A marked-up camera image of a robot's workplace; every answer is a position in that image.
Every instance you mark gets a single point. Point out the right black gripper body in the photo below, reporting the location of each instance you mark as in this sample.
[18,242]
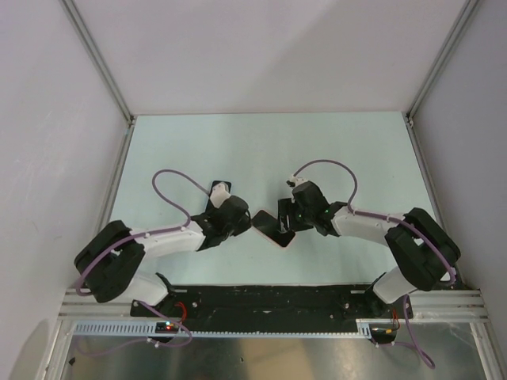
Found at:
[302,217]

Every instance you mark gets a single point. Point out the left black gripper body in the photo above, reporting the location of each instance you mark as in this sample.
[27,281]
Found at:
[235,229]

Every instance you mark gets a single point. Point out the black white-edged smartphone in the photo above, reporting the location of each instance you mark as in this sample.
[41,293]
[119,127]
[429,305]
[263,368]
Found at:
[263,217]

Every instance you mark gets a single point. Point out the pink phone case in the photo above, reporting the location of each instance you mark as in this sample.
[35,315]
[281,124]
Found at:
[270,232]

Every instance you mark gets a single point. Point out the blue smartphone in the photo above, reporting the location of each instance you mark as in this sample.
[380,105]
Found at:
[209,206]

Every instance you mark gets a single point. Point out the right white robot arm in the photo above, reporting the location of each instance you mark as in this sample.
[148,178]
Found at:
[422,250]

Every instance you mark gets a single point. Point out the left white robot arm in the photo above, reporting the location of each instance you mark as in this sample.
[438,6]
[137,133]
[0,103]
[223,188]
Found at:
[109,264]

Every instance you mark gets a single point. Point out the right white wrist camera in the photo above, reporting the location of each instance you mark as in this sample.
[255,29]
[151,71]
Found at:
[294,181]

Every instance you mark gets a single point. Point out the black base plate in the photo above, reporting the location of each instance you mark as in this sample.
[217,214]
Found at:
[310,308]

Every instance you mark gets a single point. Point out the white slotted cable duct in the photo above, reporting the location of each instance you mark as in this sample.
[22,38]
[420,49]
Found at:
[356,330]

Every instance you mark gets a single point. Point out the right aluminium frame post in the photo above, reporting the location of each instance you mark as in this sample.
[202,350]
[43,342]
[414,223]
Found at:
[451,41]

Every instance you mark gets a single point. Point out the aluminium frame post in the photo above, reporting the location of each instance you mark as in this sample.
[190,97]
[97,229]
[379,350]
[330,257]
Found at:
[451,41]
[93,51]

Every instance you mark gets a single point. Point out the left aluminium frame post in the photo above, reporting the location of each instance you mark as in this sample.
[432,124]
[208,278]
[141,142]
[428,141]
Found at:
[93,51]

